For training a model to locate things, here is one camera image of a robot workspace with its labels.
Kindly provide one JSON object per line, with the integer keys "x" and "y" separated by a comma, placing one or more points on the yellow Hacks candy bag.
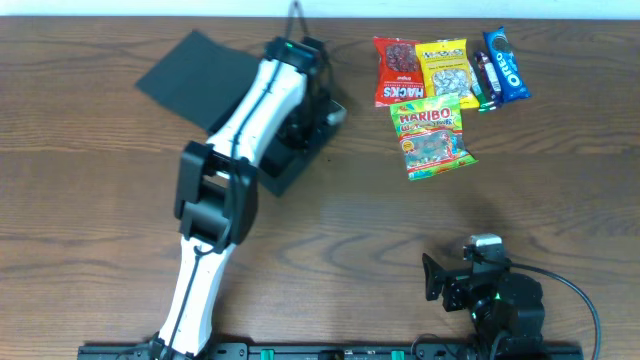
{"x": 446, "y": 70}

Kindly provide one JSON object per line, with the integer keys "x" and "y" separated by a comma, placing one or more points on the dark blue chocolate bar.
{"x": 488, "y": 80}

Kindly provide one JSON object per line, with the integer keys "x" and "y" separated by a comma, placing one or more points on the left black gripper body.
{"x": 310, "y": 134}

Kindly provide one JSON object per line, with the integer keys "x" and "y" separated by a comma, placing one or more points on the green white candy bar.
{"x": 484, "y": 103}

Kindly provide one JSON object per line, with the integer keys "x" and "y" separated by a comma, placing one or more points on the black gift box with lid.
{"x": 241, "y": 100}

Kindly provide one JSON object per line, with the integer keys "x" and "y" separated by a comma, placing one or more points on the blue Oreo cookie pack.
{"x": 504, "y": 61}

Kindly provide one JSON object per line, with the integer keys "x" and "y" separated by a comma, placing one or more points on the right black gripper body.
{"x": 451, "y": 290}

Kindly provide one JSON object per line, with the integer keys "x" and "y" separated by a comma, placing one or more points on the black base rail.
{"x": 243, "y": 351}

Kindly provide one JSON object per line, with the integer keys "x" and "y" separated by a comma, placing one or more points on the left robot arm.
{"x": 216, "y": 204}

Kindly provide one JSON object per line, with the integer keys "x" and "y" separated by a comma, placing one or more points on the green Haribo gummy bag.
{"x": 430, "y": 135}

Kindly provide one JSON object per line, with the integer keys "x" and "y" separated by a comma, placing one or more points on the red Hacks candy bag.
{"x": 400, "y": 77}

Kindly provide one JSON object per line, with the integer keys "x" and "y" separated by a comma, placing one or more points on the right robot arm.
{"x": 505, "y": 308}

